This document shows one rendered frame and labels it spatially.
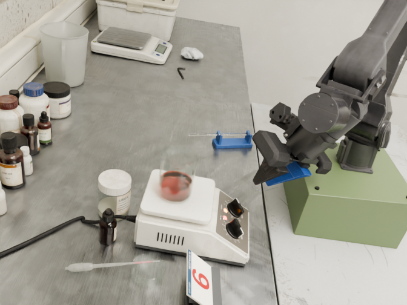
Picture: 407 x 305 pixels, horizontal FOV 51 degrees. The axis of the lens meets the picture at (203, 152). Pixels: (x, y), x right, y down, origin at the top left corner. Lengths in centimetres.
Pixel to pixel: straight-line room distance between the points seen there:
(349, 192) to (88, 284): 49
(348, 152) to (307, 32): 128
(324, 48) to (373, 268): 145
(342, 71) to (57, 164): 60
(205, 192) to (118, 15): 107
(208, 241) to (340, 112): 30
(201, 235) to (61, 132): 48
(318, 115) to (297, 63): 156
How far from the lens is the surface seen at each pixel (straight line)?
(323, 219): 85
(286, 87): 221
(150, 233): 73
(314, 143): 70
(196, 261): 72
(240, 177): 97
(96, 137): 104
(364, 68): 68
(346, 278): 83
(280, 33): 210
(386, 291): 85
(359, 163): 91
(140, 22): 169
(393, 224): 89
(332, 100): 61
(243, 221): 80
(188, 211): 71
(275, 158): 65
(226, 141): 107
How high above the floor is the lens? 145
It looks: 32 degrees down
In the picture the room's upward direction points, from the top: 11 degrees clockwise
